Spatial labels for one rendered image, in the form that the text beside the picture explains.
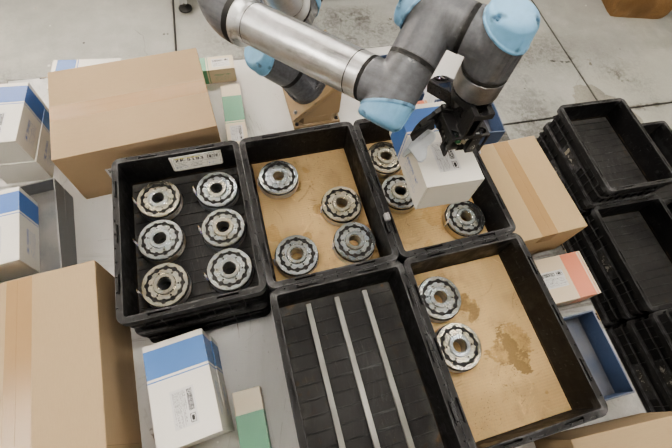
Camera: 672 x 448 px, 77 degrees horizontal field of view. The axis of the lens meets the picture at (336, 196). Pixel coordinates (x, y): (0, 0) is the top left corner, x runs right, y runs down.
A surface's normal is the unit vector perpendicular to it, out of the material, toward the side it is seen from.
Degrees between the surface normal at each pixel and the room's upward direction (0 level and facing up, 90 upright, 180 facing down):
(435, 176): 0
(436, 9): 36
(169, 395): 0
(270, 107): 0
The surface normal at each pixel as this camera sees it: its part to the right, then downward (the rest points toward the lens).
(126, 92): 0.08, -0.48
